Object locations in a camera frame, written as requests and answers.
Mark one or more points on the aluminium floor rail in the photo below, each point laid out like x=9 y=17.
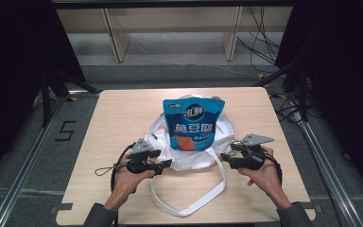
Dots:
x=25 y=164
x=327 y=170

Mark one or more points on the person's right hand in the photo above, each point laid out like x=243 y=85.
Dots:
x=269 y=176

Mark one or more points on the black curtain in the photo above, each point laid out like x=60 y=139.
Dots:
x=12 y=78
x=343 y=78

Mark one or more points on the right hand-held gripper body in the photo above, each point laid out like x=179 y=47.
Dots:
x=255 y=140

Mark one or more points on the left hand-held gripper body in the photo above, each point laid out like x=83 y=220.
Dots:
x=140 y=148

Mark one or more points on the yellow tape piece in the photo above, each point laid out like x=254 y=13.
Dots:
x=261 y=76
x=280 y=96
x=72 y=99

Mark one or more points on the grey tape strip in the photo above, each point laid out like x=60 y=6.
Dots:
x=63 y=207

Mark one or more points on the white tote bag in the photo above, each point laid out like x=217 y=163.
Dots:
x=189 y=159

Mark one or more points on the light wooden shelf unit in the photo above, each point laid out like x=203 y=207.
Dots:
x=119 y=41

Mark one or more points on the blue snack pouch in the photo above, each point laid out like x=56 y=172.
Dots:
x=192 y=126

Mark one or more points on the black metal stand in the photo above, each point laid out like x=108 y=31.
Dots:
x=302 y=94
x=46 y=101

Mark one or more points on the person's left hand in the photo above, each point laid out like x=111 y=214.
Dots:
x=126 y=183

